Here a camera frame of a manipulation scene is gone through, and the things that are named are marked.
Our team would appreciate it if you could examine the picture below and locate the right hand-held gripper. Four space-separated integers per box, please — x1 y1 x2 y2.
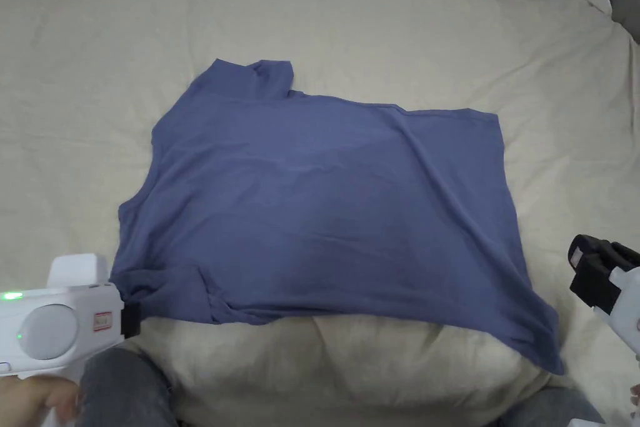
569 234 640 348

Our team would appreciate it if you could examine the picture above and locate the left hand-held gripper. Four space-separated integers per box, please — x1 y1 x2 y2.
0 254 143 427

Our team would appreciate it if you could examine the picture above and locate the blue shirt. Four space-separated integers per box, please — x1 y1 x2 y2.
111 58 566 377

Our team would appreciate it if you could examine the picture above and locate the person's left hand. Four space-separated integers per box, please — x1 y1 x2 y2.
0 376 82 427

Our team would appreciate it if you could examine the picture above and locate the bed with beige sheet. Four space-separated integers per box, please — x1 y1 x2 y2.
0 0 640 427

